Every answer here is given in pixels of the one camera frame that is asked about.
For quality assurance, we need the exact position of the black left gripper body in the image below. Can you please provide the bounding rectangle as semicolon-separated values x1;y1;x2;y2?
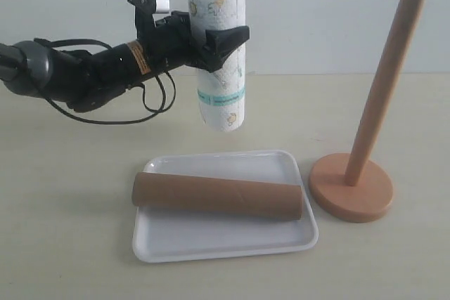
135;10;207;72

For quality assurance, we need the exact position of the white rectangular plastic tray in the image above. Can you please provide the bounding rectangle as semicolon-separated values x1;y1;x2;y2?
131;150;319;263

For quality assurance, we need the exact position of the wooden paper towel holder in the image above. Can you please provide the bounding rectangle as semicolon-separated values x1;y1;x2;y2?
309;0;424;223

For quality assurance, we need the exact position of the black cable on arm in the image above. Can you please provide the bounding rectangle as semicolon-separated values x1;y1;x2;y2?
33;37;176;126

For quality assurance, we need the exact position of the printed white paper towel roll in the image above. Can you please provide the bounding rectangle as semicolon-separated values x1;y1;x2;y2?
188;0;246;132

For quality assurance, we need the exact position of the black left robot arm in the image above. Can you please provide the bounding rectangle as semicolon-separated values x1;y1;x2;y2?
1;10;250;113

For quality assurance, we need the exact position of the brown cardboard tube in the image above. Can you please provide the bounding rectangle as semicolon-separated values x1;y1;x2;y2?
131;172;303;221

